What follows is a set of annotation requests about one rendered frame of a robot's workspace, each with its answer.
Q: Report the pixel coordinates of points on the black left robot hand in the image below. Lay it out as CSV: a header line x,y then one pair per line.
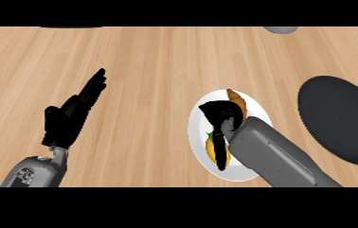
x,y
69,118

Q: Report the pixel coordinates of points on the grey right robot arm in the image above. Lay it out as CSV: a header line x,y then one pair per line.
x,y
275,156

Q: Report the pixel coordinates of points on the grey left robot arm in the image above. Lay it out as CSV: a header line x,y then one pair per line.
x,y
34,171

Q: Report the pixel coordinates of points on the white plate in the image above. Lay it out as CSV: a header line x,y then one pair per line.
x,y
201,137

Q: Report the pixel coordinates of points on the dark grey pan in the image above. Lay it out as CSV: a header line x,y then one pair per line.
x,y
330,118

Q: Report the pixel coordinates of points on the brown croissant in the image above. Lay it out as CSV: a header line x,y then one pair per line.
x,y
237,101

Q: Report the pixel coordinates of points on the grey rounded object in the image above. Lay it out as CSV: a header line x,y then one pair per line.
x,y
279,29

